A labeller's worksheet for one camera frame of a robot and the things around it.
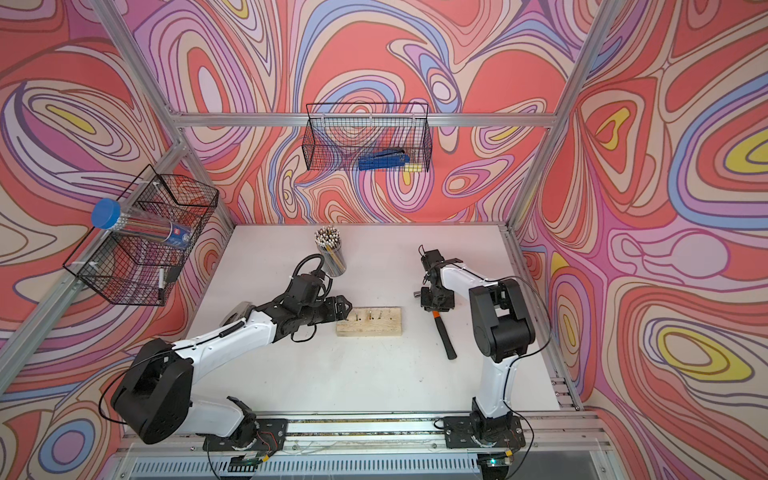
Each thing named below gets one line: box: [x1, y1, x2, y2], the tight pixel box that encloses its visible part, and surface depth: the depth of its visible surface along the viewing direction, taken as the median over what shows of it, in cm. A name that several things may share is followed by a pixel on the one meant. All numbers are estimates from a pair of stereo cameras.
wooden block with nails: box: [336, 306, 403, 337], surface depth 91 cm
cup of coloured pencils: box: [314, 225, 347, 277], surface depth 95 cm
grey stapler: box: [220, 301, 252, 327], surface depth 95 cm
